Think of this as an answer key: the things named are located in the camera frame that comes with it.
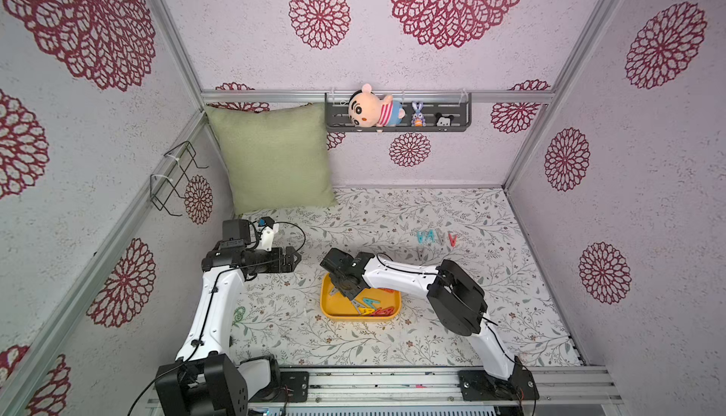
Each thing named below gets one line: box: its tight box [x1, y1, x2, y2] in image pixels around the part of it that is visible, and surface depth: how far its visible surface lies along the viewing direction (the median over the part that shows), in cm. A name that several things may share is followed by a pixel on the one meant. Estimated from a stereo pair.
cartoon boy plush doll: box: [347, 83, 407, 128], surface depth 87 cm
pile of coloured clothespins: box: [351, 287, 396, 316], surface depth 89 cm
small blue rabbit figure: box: [410, 101, 427, 127], surface depth 93 cm
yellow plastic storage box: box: [319, 273, 402, 320], surface depth 89 cm
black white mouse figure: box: [433, 111, 454, 127], surface depth 94 cm
